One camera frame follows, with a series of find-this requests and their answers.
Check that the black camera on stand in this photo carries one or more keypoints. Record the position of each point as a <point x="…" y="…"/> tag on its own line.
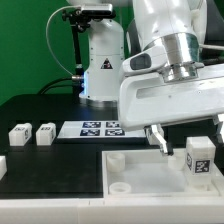
<point x="79" y="20"/>

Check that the white plate with AprilTags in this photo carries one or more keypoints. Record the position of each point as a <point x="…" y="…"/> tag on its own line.
<point x="96" y="129"/>

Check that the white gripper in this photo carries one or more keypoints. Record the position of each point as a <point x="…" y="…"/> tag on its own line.
<point x="146" y="99"/>

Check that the white square tabletop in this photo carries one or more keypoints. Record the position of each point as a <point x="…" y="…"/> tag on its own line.
<point x="146" y="173"/>

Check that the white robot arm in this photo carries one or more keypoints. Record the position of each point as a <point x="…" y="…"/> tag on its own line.
<point x="190" y="31"/>

